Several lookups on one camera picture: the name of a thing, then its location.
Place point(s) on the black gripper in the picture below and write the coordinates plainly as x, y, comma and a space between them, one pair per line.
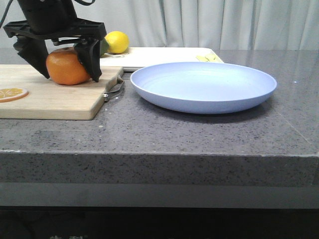
33, 50

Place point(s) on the bamboo cutting board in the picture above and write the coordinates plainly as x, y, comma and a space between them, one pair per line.
49, 100

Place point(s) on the metal cutting board handle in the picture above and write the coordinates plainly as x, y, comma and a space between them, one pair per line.
112, 91

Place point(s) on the whole orange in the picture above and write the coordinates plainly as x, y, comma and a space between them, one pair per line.
65, 68

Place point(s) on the orange slice toy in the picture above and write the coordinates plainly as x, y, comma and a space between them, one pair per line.
11, 94

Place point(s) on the white bear tray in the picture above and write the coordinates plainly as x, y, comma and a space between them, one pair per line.
138, 57

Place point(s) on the green lime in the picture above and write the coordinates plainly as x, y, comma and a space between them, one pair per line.
104, 46

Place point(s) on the yellow toy knife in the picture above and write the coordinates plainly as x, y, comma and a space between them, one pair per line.
202, 58

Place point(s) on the yellow toy fork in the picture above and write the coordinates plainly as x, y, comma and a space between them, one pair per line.
212, 57

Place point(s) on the yellow lemon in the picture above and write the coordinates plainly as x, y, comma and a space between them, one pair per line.
117, 42

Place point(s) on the grey curtain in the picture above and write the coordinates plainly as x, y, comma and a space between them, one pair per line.
214, 24

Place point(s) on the light blue plate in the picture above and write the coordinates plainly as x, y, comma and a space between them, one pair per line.
203, 87

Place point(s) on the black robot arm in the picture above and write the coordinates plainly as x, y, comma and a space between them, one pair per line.
56, 20

